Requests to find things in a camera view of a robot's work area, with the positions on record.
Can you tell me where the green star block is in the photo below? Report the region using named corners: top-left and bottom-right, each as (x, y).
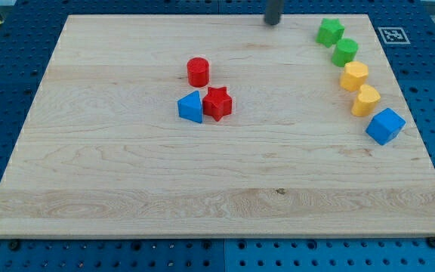
top-left (316, 18), bottom-right (345, 48)

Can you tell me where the yellow heart block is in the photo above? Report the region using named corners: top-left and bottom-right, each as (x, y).
top-left (351, 84), bottom-right (381, 117)

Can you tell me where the green cylinder block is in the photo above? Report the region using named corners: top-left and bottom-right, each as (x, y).
top-left (332, 38), bottom-right (359, 67)

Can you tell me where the yellow hexagon block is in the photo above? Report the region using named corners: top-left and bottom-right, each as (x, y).
top-left (339, 61), bottom-right (369, 91)

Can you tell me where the red cylinder block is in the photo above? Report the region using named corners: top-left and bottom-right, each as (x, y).
top-left (187, 57), bottom-right (210, 88)

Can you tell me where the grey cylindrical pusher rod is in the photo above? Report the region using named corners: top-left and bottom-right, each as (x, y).
top-left (264, 0), bottom-right (285, 26)

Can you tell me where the light wooden board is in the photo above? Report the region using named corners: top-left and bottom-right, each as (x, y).
top-left (0, 14), bottom-right (435, 240)

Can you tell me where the blue triangle block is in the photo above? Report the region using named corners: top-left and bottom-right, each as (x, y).
top-left (177, 91), bottom-right (202, 123)

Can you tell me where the white fiducial marker tag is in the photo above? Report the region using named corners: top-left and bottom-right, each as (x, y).
top-left (378, 26), bottom-right (410, 45)

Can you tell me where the blue cube block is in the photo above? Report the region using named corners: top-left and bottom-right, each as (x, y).
top-left (366, 108), bottom-right (406, 145)

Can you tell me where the red star block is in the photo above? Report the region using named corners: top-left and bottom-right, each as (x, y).
top-left (202, 86), bottom-right (233, 122)

